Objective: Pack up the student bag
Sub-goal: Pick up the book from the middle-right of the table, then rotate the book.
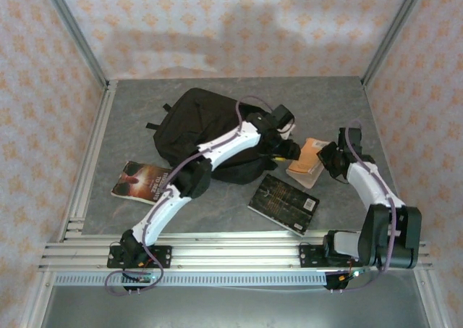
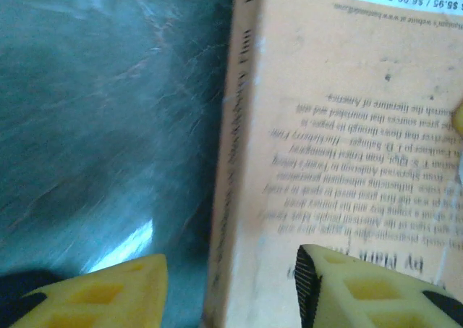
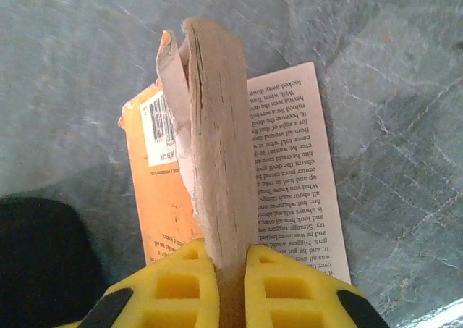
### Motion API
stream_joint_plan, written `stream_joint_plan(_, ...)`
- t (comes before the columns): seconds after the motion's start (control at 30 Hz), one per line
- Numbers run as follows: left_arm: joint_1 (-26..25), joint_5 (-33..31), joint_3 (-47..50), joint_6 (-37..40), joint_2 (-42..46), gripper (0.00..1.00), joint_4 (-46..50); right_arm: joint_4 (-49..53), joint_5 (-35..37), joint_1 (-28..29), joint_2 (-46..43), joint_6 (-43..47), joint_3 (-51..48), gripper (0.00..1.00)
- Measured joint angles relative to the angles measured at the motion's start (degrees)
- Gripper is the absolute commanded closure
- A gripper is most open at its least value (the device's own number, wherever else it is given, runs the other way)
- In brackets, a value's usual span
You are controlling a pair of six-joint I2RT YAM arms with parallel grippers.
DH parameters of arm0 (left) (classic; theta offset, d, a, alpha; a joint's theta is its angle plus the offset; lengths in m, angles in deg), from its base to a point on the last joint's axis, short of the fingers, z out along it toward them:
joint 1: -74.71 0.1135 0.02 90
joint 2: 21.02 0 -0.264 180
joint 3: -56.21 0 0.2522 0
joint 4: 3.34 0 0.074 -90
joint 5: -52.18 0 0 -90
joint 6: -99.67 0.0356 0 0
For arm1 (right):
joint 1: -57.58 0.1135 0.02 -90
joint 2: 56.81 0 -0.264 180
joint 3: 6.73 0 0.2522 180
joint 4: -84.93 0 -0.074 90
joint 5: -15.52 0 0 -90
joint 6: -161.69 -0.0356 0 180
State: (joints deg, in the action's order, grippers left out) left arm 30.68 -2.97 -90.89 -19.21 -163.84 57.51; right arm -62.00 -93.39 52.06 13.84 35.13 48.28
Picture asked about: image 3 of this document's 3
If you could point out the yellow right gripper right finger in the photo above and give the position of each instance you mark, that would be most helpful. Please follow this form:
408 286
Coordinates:
300 292

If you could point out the orange paperback book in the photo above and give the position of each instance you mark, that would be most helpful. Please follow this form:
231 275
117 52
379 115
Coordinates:
217 143

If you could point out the black backpack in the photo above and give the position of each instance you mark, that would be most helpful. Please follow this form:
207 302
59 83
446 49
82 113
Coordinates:
40 263

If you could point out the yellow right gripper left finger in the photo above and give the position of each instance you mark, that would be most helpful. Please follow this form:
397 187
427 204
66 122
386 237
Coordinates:
173 292

